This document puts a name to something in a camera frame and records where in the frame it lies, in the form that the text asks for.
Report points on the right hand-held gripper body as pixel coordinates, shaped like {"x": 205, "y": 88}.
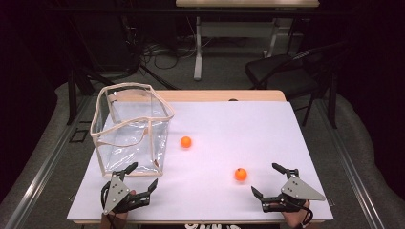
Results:
{"x": 299, "y": 190}

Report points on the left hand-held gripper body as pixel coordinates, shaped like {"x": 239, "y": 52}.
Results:
{"x": 117, "y": 192}

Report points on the clear plastic bag beige trim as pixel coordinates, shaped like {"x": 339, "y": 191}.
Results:
{"x": 127, "y": 152}

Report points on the orange ball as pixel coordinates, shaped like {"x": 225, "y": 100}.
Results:
{"x": 241, "y": 174}
{"x": 186, "y": 141}

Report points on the person's left hand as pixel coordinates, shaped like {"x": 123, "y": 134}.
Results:
{"x": 118, "y": 217}

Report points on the person's right hand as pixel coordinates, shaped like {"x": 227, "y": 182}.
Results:
{"x": 294, "y": 218}

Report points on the person's black printed shirt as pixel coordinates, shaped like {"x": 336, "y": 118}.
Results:
{"x": 207, "y": 226}

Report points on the black metal stand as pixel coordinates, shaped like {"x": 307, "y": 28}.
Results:
{"x": 72, "y": 95}

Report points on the black folding chair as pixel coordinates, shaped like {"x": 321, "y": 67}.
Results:
{"x": 273, "y": 68}

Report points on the wooden table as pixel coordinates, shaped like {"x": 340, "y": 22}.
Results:
{"x": 207, "y": 95}

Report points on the white-legged desk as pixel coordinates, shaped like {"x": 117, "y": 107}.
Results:
{"x": 198, "y": 47}

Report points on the metal floor rail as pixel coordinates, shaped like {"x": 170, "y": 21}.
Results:
{"x": 353, "y": 178}
{"x": 41, "y": 175}

